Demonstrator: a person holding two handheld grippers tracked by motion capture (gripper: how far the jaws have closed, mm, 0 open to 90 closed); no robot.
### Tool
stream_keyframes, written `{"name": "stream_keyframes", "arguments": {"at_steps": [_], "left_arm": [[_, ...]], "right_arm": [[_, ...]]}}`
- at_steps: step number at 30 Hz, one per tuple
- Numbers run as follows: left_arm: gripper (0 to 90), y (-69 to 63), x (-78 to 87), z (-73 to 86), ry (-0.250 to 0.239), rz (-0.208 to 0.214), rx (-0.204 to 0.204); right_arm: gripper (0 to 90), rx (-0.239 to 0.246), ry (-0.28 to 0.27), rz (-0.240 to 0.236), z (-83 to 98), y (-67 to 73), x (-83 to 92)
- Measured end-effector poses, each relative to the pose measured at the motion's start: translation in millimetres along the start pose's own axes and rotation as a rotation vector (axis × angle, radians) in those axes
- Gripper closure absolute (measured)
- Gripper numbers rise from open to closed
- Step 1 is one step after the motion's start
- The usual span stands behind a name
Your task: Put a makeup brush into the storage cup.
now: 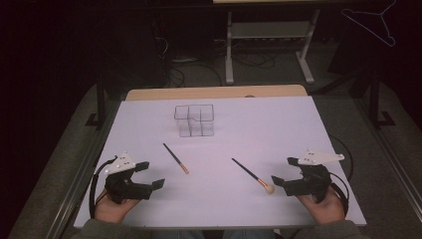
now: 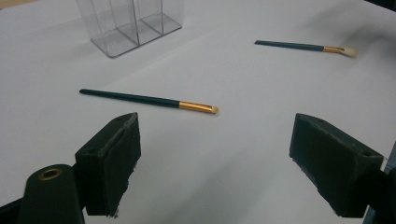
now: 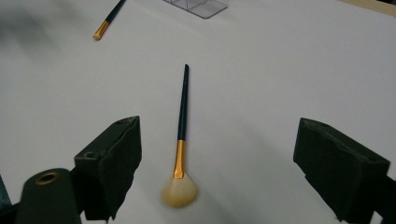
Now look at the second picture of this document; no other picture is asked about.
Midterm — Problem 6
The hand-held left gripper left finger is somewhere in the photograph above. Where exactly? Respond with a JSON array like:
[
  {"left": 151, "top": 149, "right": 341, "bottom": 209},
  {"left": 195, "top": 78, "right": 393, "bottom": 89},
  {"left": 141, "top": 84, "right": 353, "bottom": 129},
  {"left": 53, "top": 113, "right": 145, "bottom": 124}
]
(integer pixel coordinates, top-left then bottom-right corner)
[{"left": 74, "top": 112, "right": 142, "bottom": 217}]

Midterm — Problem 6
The makeup brush fluffy tip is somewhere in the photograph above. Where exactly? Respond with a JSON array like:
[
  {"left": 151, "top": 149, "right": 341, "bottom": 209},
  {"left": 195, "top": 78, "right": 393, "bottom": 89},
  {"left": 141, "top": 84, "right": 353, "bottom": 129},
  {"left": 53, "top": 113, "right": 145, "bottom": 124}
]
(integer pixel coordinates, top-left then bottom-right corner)
[{"left": 254, "top": 39, "right": 359, "bottom": 58}]

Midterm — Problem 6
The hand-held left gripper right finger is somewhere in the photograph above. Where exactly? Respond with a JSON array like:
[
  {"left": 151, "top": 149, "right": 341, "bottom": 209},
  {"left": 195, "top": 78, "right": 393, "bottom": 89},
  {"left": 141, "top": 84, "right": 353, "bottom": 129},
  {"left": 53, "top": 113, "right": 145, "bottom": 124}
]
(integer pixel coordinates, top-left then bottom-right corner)
[{"left": 289, "top": 113, "right": 385, "bottom": 218}]

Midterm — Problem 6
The makeup brush small tip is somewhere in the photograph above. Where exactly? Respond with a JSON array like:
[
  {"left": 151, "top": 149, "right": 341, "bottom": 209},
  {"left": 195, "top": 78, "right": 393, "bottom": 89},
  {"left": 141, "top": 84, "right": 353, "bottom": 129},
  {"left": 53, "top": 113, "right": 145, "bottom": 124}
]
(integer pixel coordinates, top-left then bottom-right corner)
[{"left": 78, "top": 89, "right": 219, "bottom": 115}]

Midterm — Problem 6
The wooden table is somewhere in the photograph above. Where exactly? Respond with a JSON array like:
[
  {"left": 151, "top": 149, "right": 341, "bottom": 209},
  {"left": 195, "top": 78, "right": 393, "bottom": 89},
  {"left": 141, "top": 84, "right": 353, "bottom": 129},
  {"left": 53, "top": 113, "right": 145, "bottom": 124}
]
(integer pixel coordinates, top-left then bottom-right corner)
[{"left": 0, "top": 0, "right": 35, "bottom": 9}]

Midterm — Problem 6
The white board sheet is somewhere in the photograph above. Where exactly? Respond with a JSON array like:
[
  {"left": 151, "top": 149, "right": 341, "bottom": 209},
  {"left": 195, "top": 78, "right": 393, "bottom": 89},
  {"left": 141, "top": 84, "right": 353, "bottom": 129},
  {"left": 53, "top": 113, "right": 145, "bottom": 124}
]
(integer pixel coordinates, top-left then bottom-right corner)
[{"left": 0, "top": 0, "right": 396, "bottom": 224}]

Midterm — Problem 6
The clear plastic organizer box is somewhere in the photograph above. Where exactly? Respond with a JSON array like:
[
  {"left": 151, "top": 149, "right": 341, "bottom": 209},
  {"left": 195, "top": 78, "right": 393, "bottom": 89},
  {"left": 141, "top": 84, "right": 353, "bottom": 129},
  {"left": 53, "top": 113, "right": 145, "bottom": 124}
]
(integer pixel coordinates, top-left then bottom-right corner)
[{"left": 75, "top": 0, "right": 185, "bottom": 59}]

